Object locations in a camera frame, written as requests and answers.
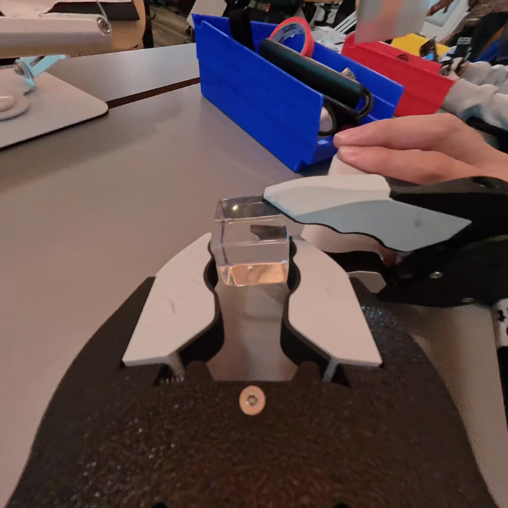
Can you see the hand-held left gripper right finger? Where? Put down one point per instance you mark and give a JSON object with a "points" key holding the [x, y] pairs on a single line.
{"points": [[333, 317]]}

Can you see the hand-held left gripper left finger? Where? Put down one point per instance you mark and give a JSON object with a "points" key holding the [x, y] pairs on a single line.
{"points": [[175, 313]]}

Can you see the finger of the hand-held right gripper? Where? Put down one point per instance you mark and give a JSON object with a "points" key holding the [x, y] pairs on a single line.
{"points": [[341, 242], [357, 210]]}

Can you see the clear colourless cube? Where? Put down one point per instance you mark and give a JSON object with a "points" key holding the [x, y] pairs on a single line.
{"points": [[250, 246]]}

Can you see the blue plastic bin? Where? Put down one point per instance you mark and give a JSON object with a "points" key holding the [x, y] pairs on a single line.
{"points": [[270, 103]]}

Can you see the grey desk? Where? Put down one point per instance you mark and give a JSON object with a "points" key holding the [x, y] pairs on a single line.
{"points": [[103, 214]]}

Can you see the person's right hand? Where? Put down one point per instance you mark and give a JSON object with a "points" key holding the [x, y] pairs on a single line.
{"points": [[421, 147]]}

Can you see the white rounded object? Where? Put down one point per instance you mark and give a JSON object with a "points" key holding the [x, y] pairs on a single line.
{"points": [[324, 123]]}

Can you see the red plastic bin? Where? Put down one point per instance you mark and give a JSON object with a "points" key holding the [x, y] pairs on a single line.
{"points": [[401, 75]]}

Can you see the yellow plastic bin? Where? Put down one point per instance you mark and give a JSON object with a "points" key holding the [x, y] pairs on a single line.
{"points": [[417, 41]]}

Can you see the red tape roll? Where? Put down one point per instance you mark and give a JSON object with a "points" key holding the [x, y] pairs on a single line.
{"points": [[290, 33]]}

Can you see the small black flat item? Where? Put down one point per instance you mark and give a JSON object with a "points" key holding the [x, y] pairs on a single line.
{"points": [[238, 28]]}

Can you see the wooden document stand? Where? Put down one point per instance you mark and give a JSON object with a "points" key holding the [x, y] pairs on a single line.
{"points": [[48, 40]]}

